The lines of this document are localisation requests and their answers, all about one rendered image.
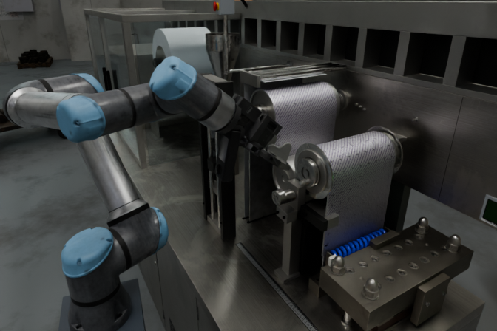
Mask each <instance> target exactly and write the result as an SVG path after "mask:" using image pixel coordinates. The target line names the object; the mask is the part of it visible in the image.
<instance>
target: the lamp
mask: <svg viewBox="0 0 497 331"><path fill-rule="evenodd" d="M484 218H485V219H488V220H490V221H491V222H494V223H496V224H497V203H495V202H492V201H490V200H489V202H488V204H487V209H486V211H485V214H484Z"/></svg>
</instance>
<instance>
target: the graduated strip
mask: <svg viewBox="0 0 497 331"><path fill-rule="evenodd" d="M236 246H237V247H238V248H239V249H240V250H241V251H242V253H243V254H244V255H245V256H246V258H247V259H248V260H249V261H250V262H251V263H252V264H253V265H254V266H255V268H256V269H257V270H258V271H259V273H260V274H261V275H262V276H263V278H264V279H265V280H266V281H267V282H268V283H269V284H270V285H271V286H272V288H273V289H274V290H275V291H276V292H277V294H278V295H279V296H280V297H281V299H282V300H283V301H284V302H285V303H286V304H287V305H288V306H289V307H290V309H291V310H292V311H293V312H294V314H295V315H296V316H297V317H298V319H299V320H301V322H302V323H303V324H304V325H305V326H306V327H307V329H308V330H309V331H319V330H318V329H317V327H316V326H315V325H314V324H313V323H312V322H311V320H310V319H309V318H308V317H307V316H306V315H305V313H304V312H303V311H302V310H301V309H300V308H299V307H298V306H297V305H296V304H295V303H294V301H293V300H292V299H291V298H290V297H289V296H288V294H287V293H286V292H285V291H284V290H283V289H282V288H281V286H279V285H278V283H277V282H276V281H275V280H274V279H273V278H272V277H271V275H270V274H269V273H268V272H267V271H266V269H265V268H264V267H263V266H262V265H261V264H260V263H259V262H258V261H257V260H256V259H255V258H254V256H253V255H252V254H251V253H250V252H249V251H248V249H247V248H246V247H245V246H244V245H243V244H242V242H239V243H237V244H236Z"/></svg>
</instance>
